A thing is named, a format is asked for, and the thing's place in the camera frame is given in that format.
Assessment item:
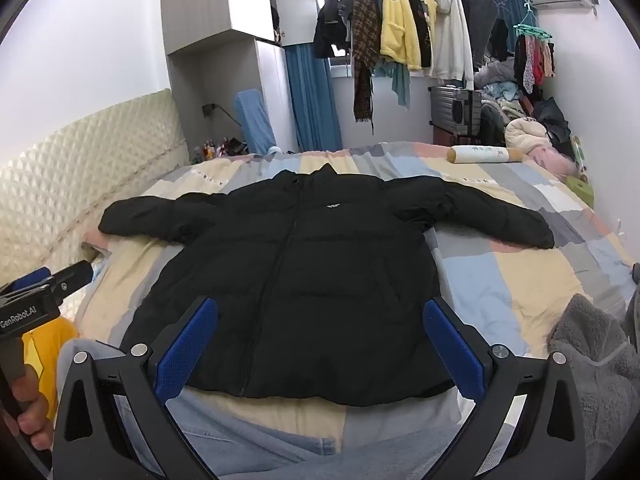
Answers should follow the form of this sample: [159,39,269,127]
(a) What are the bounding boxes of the teal clip hanger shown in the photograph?
[514,2,555,40]

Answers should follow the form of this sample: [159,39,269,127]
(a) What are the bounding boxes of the hanging black coat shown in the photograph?
[400,0,434,69]

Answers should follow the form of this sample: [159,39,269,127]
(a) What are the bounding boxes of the white hoodie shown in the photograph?
[430,0,475,84]

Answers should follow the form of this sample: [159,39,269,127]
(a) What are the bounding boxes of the blue padded board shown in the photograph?
[235,89,279,155]

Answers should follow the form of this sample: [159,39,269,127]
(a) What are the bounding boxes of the cream quilted headboard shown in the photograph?
[0,89,190,286]

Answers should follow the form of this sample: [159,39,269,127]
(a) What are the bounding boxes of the grey fleece garment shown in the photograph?
[547,272,640,467]

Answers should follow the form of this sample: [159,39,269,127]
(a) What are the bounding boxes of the black puffer jacket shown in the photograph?
[98,162,557,407]

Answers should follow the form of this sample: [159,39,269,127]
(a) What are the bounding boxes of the small hanging garments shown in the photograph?
[515,34,557,94]

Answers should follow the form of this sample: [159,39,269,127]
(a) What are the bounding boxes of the grey wardrobe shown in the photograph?
[160,0,321,161]

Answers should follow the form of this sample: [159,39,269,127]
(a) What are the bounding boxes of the pile of clothes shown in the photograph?
[472,57,574,161]

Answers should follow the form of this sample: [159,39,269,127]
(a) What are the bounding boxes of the dark grey hanging blanket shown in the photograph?
[440,0,502,69]

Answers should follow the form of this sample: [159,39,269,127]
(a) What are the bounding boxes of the pink plush pillow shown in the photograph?
[535,147,581,182]

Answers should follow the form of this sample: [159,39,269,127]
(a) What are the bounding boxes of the hanging black jacket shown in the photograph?
[313,0,357,60]

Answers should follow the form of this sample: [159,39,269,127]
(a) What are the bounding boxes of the yellow fleece jacket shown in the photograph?
[377,0,424,72]

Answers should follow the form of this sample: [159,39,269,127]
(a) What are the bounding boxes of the person's left hand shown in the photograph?
[10,374,55,451]

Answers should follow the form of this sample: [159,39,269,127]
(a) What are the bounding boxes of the grey suitcase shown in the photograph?
[429,85,484,137]

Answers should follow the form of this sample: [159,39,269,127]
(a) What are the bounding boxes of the blue curtain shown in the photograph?
[285,42,344,153]

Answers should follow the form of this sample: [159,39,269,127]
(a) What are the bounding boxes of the teal hanging cloth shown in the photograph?
[375,60,412,110]

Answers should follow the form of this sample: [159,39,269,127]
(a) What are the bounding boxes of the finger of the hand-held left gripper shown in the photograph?
[47,261,95,306]
[6,266,52,293]

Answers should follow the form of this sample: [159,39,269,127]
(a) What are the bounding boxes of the pastel patchwork bed sheet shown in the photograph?
[75,141,639,453]

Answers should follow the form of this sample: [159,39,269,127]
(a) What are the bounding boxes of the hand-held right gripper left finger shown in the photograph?
[52,296,221,480]

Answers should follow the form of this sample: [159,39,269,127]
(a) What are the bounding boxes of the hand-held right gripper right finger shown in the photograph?
[422,296,588,480]

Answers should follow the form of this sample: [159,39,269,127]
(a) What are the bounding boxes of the cream puffy coat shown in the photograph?
[504,117,554,154]

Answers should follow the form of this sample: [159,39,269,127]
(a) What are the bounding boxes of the light blue jeans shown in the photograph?
[57,337,522,480]

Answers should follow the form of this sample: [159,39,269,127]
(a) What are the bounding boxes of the bedside bottles clutter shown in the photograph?
[200,135,249,162]

